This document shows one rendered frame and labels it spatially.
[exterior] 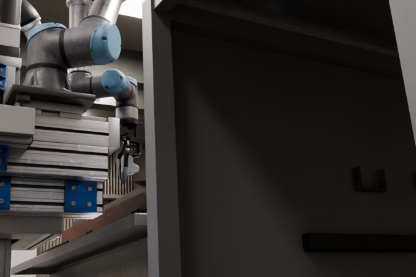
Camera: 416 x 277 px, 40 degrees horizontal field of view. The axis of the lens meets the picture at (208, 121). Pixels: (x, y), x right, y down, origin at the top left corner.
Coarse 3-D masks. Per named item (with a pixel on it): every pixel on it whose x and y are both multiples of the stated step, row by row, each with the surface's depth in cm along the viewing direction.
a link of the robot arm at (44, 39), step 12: (48, 24) 164; (60, 24) 166; (36, 36) 163; (48, 36) 162; (60, 36) 161; (36, 48) 162; (48, 48) 161; (60, 48) 161; (36, 60) 160; (48, 60) 160; (60, 60) 162
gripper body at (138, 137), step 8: (120, 120) 189; (128, 120) 189; (120, 128) 194; (128, 128) 190; (136, 128) 192; (128, 136) 187; (136, 136) 191; (120, 144) 187; (128, 144) 186; (136, 144) 189; (144, 144) 189; (120, 152) 186; (136, 152) 188; (144, 152) 188
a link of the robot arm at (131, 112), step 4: (116, 108) 192; (120, 108) 190; (124, 108) 190; (128, 108) 190; (132, 108) 191; (136, 108) 192; (116, 112) 191; (120, 112) 190; (124, 112) 190; (128, 112) 190; (132, 112) 190; (136, 112) 192; (116, 116) 191; (120, 116) 190; (124, 116) 189; (128, 116) 189; (132, 116) 190; (136, 116) 191; (136, 120) 192
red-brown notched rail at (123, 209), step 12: (144, 192) 180; (120, 204) 196; (132, 204) 187; (144, 204) 179; (108, 216) 204; (120, 216) 194; (72, 228) 238; (84, 228) 225; (96, 228) 214; (72, 240) 236
